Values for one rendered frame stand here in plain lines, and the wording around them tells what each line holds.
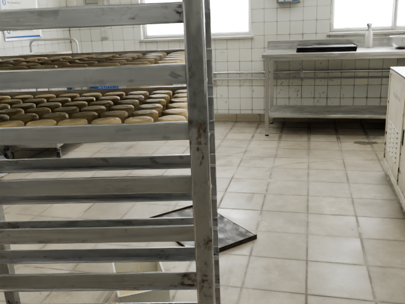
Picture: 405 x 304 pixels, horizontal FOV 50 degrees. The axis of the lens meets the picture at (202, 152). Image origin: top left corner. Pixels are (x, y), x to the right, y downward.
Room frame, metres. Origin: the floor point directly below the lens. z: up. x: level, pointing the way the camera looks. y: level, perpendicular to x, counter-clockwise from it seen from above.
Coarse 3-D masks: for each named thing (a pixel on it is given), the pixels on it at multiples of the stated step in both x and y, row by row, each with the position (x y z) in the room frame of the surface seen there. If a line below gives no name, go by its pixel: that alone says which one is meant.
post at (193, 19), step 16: (192, 0) 0.64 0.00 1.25; (192, 16) 0.64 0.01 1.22; (192, 32) 0.64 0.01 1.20; (192, 48) 0.65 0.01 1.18; (192, 64) 0.65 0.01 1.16; (192, 80) 0.65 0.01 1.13; (192, 96) 0.65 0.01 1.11; (192, 112) 0.65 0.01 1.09; (208, 112) 0.67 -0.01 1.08; (192, 128) 0.65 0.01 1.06; (208, 128) 0.65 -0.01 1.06; (192, 144) 0.65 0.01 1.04; (208, 144) 0.64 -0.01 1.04; (192, 160) 0.65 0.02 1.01; (208, 160) 0.64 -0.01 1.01; (192, 176) 0.65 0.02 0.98; (208, 176) 0.64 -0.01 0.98; (192, 192) 0.65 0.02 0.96; (208, 192) 0.64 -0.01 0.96; (208, 208) 0.64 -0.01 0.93; (208, 224) 0.64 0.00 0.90; (208, 240) 0.64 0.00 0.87; (208, 256) 0.64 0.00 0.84; (208, 272) 0.64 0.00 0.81; (208, 288) 0.64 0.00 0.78
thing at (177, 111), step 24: (0, 96) 1.09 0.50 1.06; (24, 96) 1.07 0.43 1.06; (48, 96) 1.05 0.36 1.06; (72, 96) 1.04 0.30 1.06; (96, 96) 1.04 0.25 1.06; (120, 96) 1.03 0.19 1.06; (144, 96) 1.03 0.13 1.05; (168, 96) 0.98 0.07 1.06; (0, 120) 0.80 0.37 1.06; (24, 120) 0.79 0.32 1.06; (48, 120) 0.76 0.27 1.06; (72, 120) 0.75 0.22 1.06; (96, 120) 0.74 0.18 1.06; (120, 120) 0.74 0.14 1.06; (144, 120) 0.72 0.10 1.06; (168, 120) 0.71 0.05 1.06
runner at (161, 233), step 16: (192, 224) 0.68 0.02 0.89; (0, 240) 0.69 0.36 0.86; (16, 240) 0.69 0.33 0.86; (32, 240) 0.69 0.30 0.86; (48, 240) 0.69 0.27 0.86; (64, 240) 0.69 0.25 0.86; (80, 240) 0.69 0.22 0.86; (96, 240) 0.68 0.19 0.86; (112, 240) 0.68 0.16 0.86; (128, 240) 0.68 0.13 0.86; (144, 240) 0.68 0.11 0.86; (160, 240) 0.68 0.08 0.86; (176, 240) 0.68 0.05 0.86; (192, 240) 0.68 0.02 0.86
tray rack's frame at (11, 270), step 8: (0, 208) 1.14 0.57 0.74; (0, 216) 1.13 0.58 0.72; (0, 248) 1.13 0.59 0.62; (8, 248) 1.14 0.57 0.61; (0, 264) 1.13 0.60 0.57; (8, 264) 1.13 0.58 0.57; (0, 272) 1.13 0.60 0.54; (8, 272) 1.13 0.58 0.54; (8, 296) 1.13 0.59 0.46; (16, 296) 1.14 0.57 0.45
